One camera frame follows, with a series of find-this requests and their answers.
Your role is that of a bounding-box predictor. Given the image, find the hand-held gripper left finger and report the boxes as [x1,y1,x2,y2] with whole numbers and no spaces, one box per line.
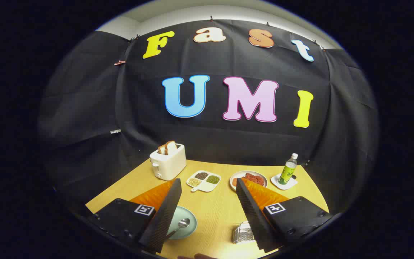
[87,178,182,254]

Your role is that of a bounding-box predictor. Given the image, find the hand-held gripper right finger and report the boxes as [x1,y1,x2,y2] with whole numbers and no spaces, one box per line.
[236,177,333,252]

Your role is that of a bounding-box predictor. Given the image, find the metal spoon dark handle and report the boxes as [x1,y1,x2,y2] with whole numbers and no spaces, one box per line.
[166,218,191,239]

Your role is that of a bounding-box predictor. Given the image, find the light green plate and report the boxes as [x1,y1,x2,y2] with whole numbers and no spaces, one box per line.
[166,206,197,240]

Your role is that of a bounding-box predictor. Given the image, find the perforated metal tray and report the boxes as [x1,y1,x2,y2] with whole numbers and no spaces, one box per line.
[232,221,258,244]

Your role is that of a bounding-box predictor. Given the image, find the red meat pieces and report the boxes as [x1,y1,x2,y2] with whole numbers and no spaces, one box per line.
[245,172,266,186]

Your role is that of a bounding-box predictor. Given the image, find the white food plate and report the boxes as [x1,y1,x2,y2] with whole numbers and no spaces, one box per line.
[230,171,268,191]

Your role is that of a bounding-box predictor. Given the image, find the white square coaster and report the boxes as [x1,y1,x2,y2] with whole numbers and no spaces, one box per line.
[271,173,298,190]

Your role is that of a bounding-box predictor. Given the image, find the white divided dish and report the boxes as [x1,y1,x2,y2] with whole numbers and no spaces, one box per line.
[187,170,222,192]

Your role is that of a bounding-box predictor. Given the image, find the cream white toaster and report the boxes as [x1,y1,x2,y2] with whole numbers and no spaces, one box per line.
[149,143,187,181]

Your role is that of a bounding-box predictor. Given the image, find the green label drink bottle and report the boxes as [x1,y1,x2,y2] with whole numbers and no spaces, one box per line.
[278,153,298,185]

